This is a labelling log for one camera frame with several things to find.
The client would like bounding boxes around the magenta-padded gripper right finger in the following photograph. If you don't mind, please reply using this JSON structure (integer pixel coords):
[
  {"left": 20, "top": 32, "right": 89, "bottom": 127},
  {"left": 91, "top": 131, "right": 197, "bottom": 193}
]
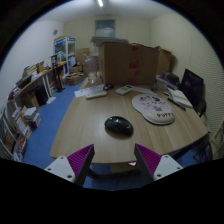
[{"left": 133, "top": 143, "right": 184, "bottom": 184}]

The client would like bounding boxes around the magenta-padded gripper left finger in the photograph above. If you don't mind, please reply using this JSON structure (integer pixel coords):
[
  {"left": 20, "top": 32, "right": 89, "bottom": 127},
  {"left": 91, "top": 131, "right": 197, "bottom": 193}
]
[{"left": 44, "top": 143, "right": 96, "bottom": 188}]

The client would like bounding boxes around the black computer mouse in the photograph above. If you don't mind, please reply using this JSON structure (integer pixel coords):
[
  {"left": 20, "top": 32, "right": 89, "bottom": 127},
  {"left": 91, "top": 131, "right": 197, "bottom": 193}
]
[{"left": 104, "top": 115, "right": 135, "bottom": 137}]

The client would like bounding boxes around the white printed mouse pad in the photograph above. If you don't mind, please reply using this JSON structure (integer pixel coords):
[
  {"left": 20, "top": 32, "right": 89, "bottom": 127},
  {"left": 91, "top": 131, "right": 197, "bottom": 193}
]
[{"left": 131, "top": 93, "right": 176, "bottom": 126}]

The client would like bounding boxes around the white shelf unit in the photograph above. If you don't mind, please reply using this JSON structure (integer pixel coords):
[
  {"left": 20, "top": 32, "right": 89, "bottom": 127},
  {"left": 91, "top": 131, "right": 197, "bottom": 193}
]
[{"left": 0, "top": 99, "right": 43, "bottom": 163}]

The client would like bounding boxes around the black marker pen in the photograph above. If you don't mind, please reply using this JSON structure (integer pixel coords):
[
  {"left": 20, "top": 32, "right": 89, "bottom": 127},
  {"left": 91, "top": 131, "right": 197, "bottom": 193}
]
[{"left": 167, "top": 97, "right": 187, "bottom": 112}]

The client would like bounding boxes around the white notebook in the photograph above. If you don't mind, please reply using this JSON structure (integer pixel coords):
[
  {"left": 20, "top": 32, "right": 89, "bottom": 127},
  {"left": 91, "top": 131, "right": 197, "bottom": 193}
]
[{"left": 166, "top": 87, "right": 194, "bottom": 109}]

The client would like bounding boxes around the black office chair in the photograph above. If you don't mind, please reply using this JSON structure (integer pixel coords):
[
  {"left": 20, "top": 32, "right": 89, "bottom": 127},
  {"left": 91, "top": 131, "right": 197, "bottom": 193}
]
[{"left": 179, "top": 68, "right": 208, "bottom": 118}]

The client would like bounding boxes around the blue book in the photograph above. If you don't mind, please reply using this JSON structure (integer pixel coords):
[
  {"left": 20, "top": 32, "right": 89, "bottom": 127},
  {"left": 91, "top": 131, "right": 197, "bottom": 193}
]
[{"left": 155, "top": 76, "right": 179, "bottom": 91}]

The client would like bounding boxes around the white remote with display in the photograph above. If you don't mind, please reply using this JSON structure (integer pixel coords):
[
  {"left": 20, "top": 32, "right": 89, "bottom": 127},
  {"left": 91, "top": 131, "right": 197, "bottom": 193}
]
[{"left": 115, "top": 84, "right": 135, "bottom": 96}]

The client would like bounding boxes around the wooden side desk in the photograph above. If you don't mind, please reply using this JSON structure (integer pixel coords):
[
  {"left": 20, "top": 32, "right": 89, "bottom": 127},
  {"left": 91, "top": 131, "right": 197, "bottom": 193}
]
[{"left": 6, "top": 63, "right": 68, "bottom": 108}]

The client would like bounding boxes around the black floor stand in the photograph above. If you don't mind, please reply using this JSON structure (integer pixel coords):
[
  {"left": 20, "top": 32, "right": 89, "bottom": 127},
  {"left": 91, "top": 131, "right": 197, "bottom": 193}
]
[{"left": 49, "top": 54, "right": 66, "bottom": 93}]

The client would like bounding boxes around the open cardboard floor box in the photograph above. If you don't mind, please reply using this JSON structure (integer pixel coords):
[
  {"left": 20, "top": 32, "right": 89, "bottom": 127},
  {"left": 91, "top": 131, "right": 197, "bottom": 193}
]
[{"left": 65, "top": 73, "right": 85, "bottom": 86}]

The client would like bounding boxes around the dark bag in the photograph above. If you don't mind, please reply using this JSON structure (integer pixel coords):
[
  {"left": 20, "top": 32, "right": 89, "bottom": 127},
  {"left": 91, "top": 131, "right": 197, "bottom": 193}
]
[{"left": 163, "top": 71, "right": 181, "bottom": 85}]

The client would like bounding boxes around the clear glass jar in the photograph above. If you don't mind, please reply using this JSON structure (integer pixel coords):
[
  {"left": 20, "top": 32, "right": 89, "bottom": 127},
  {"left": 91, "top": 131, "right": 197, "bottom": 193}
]
[{"left": 84, "top": 54, "right": 100, "bottom": 84}]

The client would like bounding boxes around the small brown cardboard box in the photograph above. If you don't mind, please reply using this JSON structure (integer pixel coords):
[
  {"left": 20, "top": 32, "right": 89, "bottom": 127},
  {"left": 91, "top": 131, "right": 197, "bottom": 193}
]
[{"left": 156, "top": 46, "right": 174, "bottom": 76}]

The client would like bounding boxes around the large brown cardboard box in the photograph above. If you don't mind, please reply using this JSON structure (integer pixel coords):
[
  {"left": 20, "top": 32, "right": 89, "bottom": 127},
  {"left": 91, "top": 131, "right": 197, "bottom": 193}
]
[{"left": 98, "top": 40, "right": 160, "bottom": 87}]

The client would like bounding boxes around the blue white display cabinet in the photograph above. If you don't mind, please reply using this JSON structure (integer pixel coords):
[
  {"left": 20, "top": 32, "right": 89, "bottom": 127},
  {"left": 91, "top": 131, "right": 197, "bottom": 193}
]
[{"left": 53, "top": 35, "right": 77, "bottom": 75}]

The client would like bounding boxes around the wall window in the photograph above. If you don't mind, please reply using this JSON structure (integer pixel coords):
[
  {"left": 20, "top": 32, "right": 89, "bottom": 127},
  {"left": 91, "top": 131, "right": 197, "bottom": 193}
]
[{"left": 94, "top": 19, "right": 117, "bottom": 38}]

